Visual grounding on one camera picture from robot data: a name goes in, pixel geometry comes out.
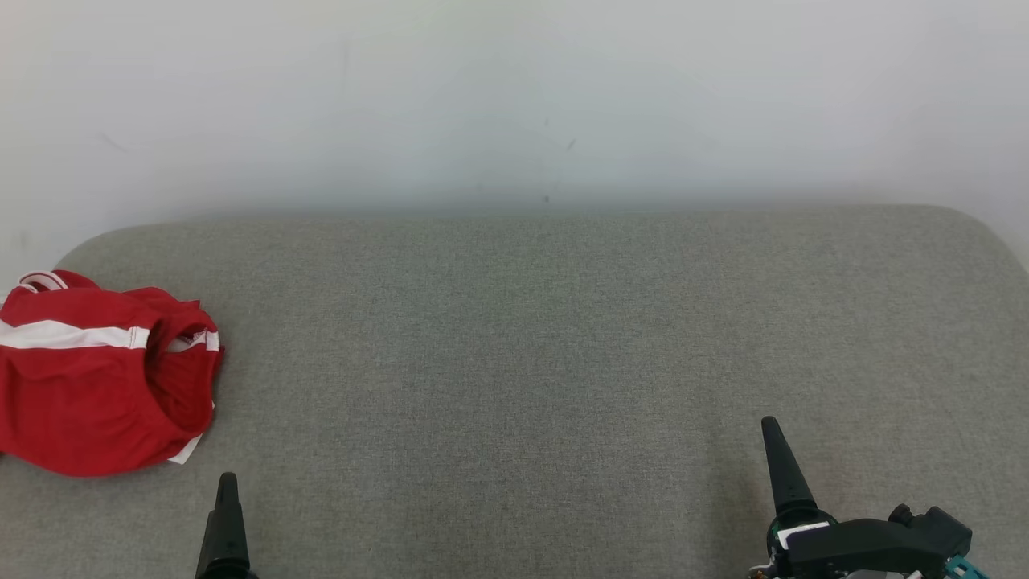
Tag red shorts with white stripe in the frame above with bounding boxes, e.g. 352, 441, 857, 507
0, 269, 225, 478

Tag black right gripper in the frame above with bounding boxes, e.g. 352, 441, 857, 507
749, 417, 925, 579

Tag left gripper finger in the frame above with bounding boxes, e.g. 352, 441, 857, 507
195, 473, 258, 579

